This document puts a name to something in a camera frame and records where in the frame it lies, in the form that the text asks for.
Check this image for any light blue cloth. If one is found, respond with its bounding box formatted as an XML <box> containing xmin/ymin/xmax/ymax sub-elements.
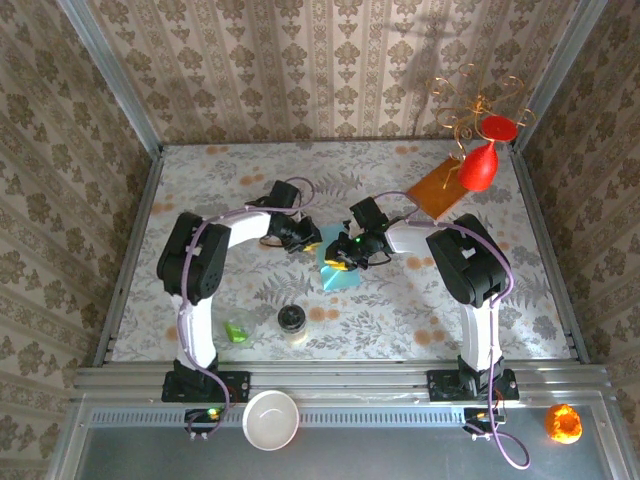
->
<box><xmin>315</xmin><ymin>223</ymin><xmax>362</xmax><ymax>293</ymax></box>

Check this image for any small jar with black lid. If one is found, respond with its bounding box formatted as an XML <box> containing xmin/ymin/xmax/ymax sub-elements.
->
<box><xmin>277</xmin><ymin>303</ymin><xmax>309</xmax><ymax>346</ymax></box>

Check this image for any orange wooden board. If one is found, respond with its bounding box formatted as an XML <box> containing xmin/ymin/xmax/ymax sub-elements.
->
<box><xmin>405</xmin><ymin>158</ymin><xmax>469</xmax><ymax>221</ymax></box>

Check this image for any clear glass cup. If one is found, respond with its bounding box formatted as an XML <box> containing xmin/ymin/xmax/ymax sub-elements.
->
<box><xmin>222</xmin><ymin>307</ymin><xmax>259</xmax><ymax>349</ymax></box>

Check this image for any green object in cup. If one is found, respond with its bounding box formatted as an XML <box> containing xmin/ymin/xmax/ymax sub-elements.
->
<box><xmin>223</xmin><ymin>322</ymin><xmax>251</xmax><ymax>345</ymax></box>

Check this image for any red wine glass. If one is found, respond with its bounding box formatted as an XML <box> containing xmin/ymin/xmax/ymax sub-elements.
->
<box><xmin>457</xmin><ymin>113</ymin><xmax>519</xmax><ymax>194</ymax></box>

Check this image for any white bowl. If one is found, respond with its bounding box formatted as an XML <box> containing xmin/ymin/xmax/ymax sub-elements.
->
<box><xmin>242</xmin><ymin>389</ymin><xmax>301</xmax><ymax>452</ymax></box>

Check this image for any orange hollow fruit shell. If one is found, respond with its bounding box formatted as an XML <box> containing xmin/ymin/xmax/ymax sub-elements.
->
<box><xmin>543</xmin><ymin>402</ymin><xmax>585</xmax><ymax>445</ymax></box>

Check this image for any wide aluminium extrusion rail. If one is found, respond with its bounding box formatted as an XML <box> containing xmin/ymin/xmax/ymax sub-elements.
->
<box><xmin>72</xmin><ymin>363</ymin><xmax>614</xmax><ymax>401</ymax></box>

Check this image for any slotted grey cable duct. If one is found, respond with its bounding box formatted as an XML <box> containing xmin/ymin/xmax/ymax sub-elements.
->
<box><xmin>87</xmin><ymin>405</ymin><xmax>501</xmax><ymax>427</ymax></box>

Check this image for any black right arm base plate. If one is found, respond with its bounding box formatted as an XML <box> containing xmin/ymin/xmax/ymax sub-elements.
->
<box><xmin>426</xmin><ymin>368</ymin><xmax>520</xmax><ymax>402</ymax></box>

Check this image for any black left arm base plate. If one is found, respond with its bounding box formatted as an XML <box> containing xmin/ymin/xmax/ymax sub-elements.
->
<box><xmin>160</xmin><ymin>370</ymin><xmax>252</xmax><ymax>404</ymax></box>

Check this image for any aluminium table edge rail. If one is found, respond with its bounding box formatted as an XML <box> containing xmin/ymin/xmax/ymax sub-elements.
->
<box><xmin>507</xmin><ymin>147</ymin><xmax>591</xmax><ymax>364</ymax></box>
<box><xmin>92</xmin><ymin>149</ymin><xmax>166</xmax><ymax>369</ymax></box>

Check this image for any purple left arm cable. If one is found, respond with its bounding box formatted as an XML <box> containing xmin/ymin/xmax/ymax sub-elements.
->
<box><xmin>177</xmin><ymin>177</ymin><xmax>316</xmax><ymax>444</ymax></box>

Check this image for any gold wire glass stand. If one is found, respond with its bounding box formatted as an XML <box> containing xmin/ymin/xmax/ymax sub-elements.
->
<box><xmin>425</xmin><ymin>63</ymin><xmax>537</xmax><ymax>191</ymax></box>

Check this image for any aluminium frame post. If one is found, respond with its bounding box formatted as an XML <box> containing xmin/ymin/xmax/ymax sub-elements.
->
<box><xmin>512</xmin><ymin>0</ymin><xmax>609</xmax><ymax>151</ymax></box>
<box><xmin>57</xmin><ymin>0</ymin><xmax>164</xmax><ymax>156</ymax></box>

